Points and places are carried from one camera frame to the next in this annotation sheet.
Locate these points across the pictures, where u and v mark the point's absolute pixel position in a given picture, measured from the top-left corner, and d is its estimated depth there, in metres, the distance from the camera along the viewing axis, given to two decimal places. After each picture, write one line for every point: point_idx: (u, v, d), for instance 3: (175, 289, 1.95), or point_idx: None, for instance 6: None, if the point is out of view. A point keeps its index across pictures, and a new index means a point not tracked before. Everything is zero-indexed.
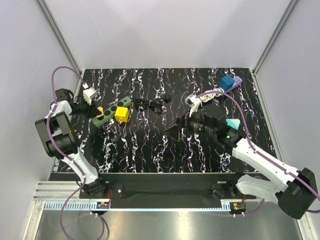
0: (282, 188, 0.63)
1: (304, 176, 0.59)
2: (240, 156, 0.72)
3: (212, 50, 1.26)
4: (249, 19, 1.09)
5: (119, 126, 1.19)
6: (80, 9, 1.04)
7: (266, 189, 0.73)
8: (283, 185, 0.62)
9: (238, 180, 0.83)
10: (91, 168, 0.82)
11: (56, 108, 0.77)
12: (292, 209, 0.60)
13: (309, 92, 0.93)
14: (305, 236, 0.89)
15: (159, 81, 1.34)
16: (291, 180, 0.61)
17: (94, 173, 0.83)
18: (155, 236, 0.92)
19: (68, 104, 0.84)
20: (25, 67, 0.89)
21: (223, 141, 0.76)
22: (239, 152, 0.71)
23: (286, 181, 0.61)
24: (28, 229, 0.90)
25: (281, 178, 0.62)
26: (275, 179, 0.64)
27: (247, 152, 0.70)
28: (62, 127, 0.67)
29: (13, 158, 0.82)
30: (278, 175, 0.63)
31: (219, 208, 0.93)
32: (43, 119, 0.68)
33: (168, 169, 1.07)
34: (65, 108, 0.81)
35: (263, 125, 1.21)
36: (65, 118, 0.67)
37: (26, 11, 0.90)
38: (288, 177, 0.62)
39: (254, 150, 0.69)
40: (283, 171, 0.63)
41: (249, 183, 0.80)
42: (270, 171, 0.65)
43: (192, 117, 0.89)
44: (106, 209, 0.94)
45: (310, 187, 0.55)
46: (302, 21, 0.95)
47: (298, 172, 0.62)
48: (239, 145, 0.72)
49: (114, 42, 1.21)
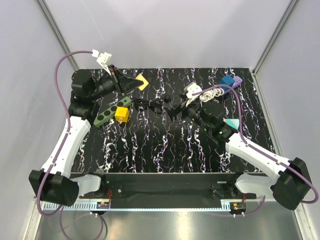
0: (275, 179, 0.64)
1: (296, 165, 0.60)
2: (233, 151, 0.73)
3: (212, 50, 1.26)
4: (248, 19, 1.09)
5: (119, 126, 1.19)
6: (81, 10, 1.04)
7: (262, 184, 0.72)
8: (275, 176, 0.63)
9: (236, 179, 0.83)
10: (91, 185, 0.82)
11: (65, 140, 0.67)
12: (286, 201, 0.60)
13: (309, 92, 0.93)
14: (305, 236, 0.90)
15: (159, 81, 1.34)
16: (282, 170, 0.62)
17: (95, 186, 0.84)
18: (155, 236, 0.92)
19: (86, 122, 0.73)
20: (25, 67, 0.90)
21: (216, 136, 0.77)
22: (232, 146, 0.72)
23: (278, 172, 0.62)
24: (28, 229, 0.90)
25: (273, 169, 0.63)
26: (268, 170, 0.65)
27: (240, 146, 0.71)
28: (57, 194, 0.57)
29: (13, 158, 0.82)
30: (270, 166, 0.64)
31: (219, 208, 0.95)
32: (39, 173, 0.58)
33: (168, 169, 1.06)
34: (79, 135, 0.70)
35: (263, 125, 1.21)
36: (60, 184, 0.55)
37: (26, 11, 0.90)
38: (279, 167, 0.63)
39: (246, 143, 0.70)
40: (275, 161, 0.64)
41: (247, 180, 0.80)
42: (262, 162, 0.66)
43: (193, 104, 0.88)
44: (106, 209, 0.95)
45: (302, 176, 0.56)
46: (303, 21, 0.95)
47: (290, 161, 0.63)
48: (231, 139, 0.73)
49: (115, 42, 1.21)
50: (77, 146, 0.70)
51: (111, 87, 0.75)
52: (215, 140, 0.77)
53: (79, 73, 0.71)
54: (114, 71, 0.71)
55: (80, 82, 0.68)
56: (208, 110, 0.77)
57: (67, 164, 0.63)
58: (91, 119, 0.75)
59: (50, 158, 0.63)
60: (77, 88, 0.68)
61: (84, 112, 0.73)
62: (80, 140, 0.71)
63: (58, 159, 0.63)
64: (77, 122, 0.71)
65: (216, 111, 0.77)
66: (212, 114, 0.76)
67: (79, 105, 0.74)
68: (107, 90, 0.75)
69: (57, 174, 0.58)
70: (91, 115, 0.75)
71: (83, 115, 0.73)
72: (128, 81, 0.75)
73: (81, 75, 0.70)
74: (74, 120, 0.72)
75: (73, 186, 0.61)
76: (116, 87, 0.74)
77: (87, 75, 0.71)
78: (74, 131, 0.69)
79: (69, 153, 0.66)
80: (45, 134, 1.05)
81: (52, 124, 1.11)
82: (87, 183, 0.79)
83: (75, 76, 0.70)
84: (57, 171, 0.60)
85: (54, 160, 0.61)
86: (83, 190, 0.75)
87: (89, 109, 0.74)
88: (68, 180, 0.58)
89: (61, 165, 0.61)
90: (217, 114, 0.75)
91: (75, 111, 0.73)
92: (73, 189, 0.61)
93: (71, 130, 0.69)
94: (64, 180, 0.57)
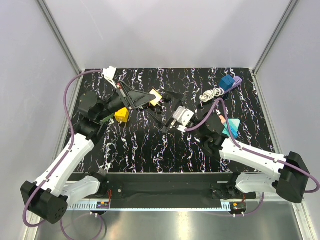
0: (275, 178, 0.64)
1: (292, 160, 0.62)
2: (229, 157, 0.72)
3: (212, 50, 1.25)
4: (249, 19, 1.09)
5: (119, 126, 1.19)
6: (81, 10, 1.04)
7: (263, 182, 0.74)
8: (275, 174, 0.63)
9: (236, 180, 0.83)
10: (87, 190, 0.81)
11: (65, 157, 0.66)
12: (289, 195, 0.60)
13: (309, 92, 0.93)
14: (305, 236, 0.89)
15: (159, 81, 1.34)
16: (282, 168, 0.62)
17: (92, 190, 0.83)
18: (155, 236, 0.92)
19: (90, 142, 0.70)
20: (25, 67, 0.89)
21: (209, 146, 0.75)
22: (227, 152, 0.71)
23: (278, 170, 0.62)
24: (28, 229, 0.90)
25: (273, 168, 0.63)
26: (267, 171, 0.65)
27: (234, 151, 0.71)
28: (44, 210, 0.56)
29: (13, 157, 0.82)
30: (268, 166, 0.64)
31: (219, 208, 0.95)
32: (31, 186, 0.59)
33: (168, 169, 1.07)
34: (79, 154, 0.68)
35: (263, 125, 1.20)
36: (49, 200, 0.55)
37: (26, 12, 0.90)
38: (278, 165, 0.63)
39: (240, 147, 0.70)
40: (272, 160, 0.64)
41: (246, 181, 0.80)
42: (260, 164, 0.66)
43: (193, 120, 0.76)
44: (106, 209, 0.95)
45: (301, 170, 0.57)
46: (303, 21, 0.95)
47: (286, 157, 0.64)
48: (224, 146, 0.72)
49: (114, 42, 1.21)
50: (76, 165, 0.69)
51: (121, 104, 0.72)
52: (207, 151, 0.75)
53: (86, 96, 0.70)
54: (121, 85, 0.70)
55: (88, 105, 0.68)
56: (211, 125, 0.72)
57: (60, 182, 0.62)
58: (96, 139, 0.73)
59: (46, 172, 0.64)
60: (84, 112, 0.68)
61: (90, 132, 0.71)
62: (80, 159, 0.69)
63: (52, 176, 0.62)
64: (80, 141, 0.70)
65: (218, 124, 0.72)
66: (216, 130, 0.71)
67: (88, 123, 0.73)
68: (116, 107, 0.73)
69: (47, 191, 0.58)
70: (96, 135, 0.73)
71: (89, 135, 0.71)
72: (136, 96, 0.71)
73: (88, 97, 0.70)
74: (79, 137, 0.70)
75: (63, 203, 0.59)
76: (125, 103, 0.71)
77: (95, 97, 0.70)
78: (75, 149, 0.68)
79: (65, 171, 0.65)
80: (45, 134, 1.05)
81: (52, 124, 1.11)
82: (84, 187, 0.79)
83: (82, 99, 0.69)
84: (48, 188, 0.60)
85: (48, 176, 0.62)
86: (77, 196, 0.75)
87: (96, 129, 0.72)
88: (57, 198, 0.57)
89: (53, 182, 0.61)
90: (220, 129, 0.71)
91: (83, 128, 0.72)
92: (62, 206, 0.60)
93: (73, 148, 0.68)
94: (52, 199, 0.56)
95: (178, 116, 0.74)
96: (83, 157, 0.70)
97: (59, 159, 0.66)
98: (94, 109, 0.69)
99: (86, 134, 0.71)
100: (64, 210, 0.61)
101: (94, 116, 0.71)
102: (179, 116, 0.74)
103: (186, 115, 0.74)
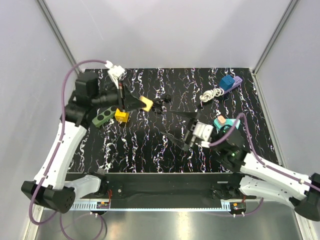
0: (298, 197, 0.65)
1: (317, 181, 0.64)
2: (249, 172, 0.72)
3: (212, 50, 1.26)
4: (249, 20, 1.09)
5: (119, 126, 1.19)
6: (81, 10, 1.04)
7: (277, 194, 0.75)
8: (300, 195, 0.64)
9: (241, 184, 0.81)
10: (89, 187, 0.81)
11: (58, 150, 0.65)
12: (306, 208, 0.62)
13: (309, 92, 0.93)
14: (305, 236, 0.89)
15: (159, 81, 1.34)
16: (307, 189, 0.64)
17: (94, 188, 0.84)
18: (155, 236, 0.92)
19: (80, 128, 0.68)
20: (25, 67, 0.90)
21: (229, 160, 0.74)
22: (249, 168, 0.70)
23: (303, 191, 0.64)
24: (28, 229, 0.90)
25: (298, 189, 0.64)
26: (291, 191, 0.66)
27: (257, 168, 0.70)
28: (51, 204, 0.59)
29: (12, 158, 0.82)
30: (293, 186, 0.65)
31: (219, 208, 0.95)
32: (31, 186, 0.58)
33: (168, 169, 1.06)
34: (72, 144, 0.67)
35: (263, 125, 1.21)
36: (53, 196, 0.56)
37: (26, 11, 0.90)
38: (303, 186, 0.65)
39: (264, 164, 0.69)
40: (297, 181, 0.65)
41: (253, 186, 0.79)
42: (284, 183, 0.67)
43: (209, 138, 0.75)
44: (106, 208, 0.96)
45: None
46: (302, 22, 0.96)
47: (310, 178, 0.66)
48: (247, 162, 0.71)
49: (114, 42, 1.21)
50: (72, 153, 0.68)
51: (114, 100, 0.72)
52: (228, 164, 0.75)
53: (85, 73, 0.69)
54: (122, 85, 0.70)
55: (87, 79, 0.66)
56: (231, 139, 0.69)
57: (60, 176, 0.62)
58: (86, 123, 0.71)
59: (42, 168, 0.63)
60: (80, 86, 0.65)
61: (79, 117, 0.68)
62: (74, 147, 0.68)
63: (50, 171, 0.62)
64: (69, 129, 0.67)
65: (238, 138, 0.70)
66: (235, 144, 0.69)
67: (75, 107, 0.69)
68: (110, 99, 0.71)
69: (49, 188, 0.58)
70: (86, 120, 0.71)
71: (78, 120, 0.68)
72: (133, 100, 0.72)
73: (86, 74, 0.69)
74: (68, 126, 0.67)
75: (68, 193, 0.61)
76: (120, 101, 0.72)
77: (94, 74, 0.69)
78: (67, 139, 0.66)
79: (62, 164, 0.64)
80: (45, 134, 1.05)
81: (52, 124, 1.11)
82: (85, 185, 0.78)
83: (80, 75, 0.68)
84: (49, 184, 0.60)
85: (45, 173, 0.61)
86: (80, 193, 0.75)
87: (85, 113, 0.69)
88: (61, 191, 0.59)
89: (52, 177, 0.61)
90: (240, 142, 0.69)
91: (72, 113, 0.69)
92: (69, 196, 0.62)
93: (64, 138, 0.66)
94: (57, 194, 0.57)
95: (198, 132, 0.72)
96: (78, 143, 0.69)
97: (53, 153, 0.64)
98: (91, 86, 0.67)
99: (75, 121, 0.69)
100: (72, 199, 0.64)
101: (89, 94, 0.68)
102: (199, 132, 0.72)
103: (207, 130, 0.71)
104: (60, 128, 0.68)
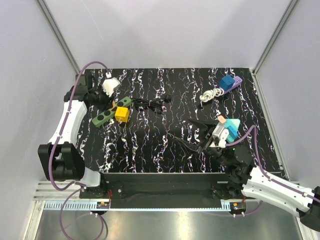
0: (302, 209, 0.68)
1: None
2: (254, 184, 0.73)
3: (212, 50, 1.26)
4: (248, 20, 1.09)
5: (119, 126, 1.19)
6: (81, 10, 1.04)
7: (283, 202, 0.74)
8: (304, 207, 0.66)
9: (244, 187, 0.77)
10: (92, 177, 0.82)
11: (67, 118, 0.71)
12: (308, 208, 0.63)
13: (309, 91, 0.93)
14: (305, 236, 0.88)
15: (159, 81, 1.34)
16: (311, 202, 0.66)
17: (96, 182, 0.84)
18: (155, 236, 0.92)
19: (84, 104, 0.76)
20: (25, 67, 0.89)
21: (237, 173, 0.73)
22: (256, 182, 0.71)
23: (307, 204, 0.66)
24: (28, 229, 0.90)
25: (302, 202, 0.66)
26: (295, 203, 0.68)
27: (262, 181, 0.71)
28: (66, 164, 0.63)
29: (12, 158, 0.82)
30: (297, 199, 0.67)
31: (219, 208, 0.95)
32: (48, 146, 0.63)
33: (168, 169, 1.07)
34: (79, 114, 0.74)
35: (263, 125, 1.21)
36: (70, 152, 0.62)
37: (26, 11, 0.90)
38: (306, 199, 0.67)
39: (269, 178, 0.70)
40: (301, 194, 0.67)
41: (257, 190, 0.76)
42: (289, 196, 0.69)
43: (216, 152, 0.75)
44: (106, 209, 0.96)
45: None
46: (302, 21, 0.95)
47: (313, 191, 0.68)
48: (253, 175, 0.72)
49: (114, 42, 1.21)
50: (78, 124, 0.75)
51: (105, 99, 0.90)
52: (235, 178, 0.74)
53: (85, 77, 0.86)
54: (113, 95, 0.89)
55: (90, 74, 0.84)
56: (240, 156, 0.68)
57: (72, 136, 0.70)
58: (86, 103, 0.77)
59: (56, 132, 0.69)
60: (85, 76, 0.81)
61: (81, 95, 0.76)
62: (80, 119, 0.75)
63: (63, 132, 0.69)
64: (76, 104, 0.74)
65: (246, 154, 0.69)
66: (244, 161, 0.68)
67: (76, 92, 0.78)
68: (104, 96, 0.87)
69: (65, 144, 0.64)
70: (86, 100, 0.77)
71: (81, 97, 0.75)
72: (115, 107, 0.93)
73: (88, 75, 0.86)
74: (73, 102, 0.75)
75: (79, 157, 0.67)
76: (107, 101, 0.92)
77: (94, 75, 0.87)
78: (74, 111, 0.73)
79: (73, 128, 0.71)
80: (45, 134, 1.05)
81: (51, 124, 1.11)
82: (89, 172, 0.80)
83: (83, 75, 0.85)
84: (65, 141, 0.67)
85: (61, 132, 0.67)
86: (86, 179, 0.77)
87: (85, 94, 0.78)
88: (76, 152, 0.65)
89: (66, 137, 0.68)
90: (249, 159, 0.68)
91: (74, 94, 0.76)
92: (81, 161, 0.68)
93: (72, 109, 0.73)
94: (73, 152, 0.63)
95: (217, 133, 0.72)
96: (83, 118, 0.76)
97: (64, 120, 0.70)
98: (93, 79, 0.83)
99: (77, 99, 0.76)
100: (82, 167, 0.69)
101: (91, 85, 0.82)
102: (217, 133, 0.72)
103: (224, 133, 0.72)
104: (66, 105, 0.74)
